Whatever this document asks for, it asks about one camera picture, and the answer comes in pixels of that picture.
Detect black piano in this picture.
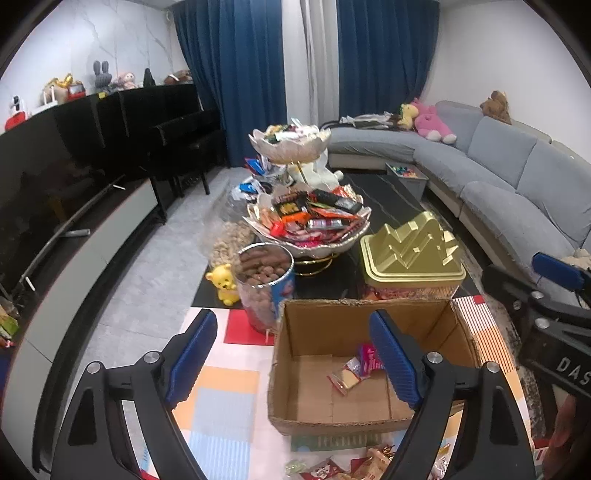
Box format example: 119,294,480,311
119,84,229,218

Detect yellow bear figurine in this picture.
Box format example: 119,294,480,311
205,263,239,307

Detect brown teddy bear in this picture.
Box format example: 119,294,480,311
480,90,512,125

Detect brown cardboard box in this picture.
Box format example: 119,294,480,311
267,299,481,436

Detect black television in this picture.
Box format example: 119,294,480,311
1,94,148,292

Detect clear jar of nuts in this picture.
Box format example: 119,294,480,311
232,243,296,333

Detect yellow plush toy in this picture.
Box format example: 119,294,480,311
398,104,419,131

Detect person right hand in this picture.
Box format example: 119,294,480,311
543,395,590,479

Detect clear bag of peanuts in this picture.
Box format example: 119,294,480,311
202,185,256,268

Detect grey storage bin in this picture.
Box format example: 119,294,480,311
386,162,429,200

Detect white sheer curtain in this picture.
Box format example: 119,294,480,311
281,0,339,126

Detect pink snack packet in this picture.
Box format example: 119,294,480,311
359,343,384,377

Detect blue curtain left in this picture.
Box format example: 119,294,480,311
171,1,287,167

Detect blue curtain right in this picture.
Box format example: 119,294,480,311
337,0,441,117

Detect gold lidded tin box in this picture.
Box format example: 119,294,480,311
360,211,467,300

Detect pink plush toy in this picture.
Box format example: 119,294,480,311
411,98,457,145

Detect blue curtain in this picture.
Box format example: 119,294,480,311
171,1,287,167
337,0,441,117

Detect grey sectional sofa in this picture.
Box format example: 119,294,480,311
327,100,591,305

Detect tiered shell snack tray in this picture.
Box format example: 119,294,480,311
243,119,372,269

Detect grey bunny plush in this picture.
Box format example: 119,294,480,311
93,60,112,93

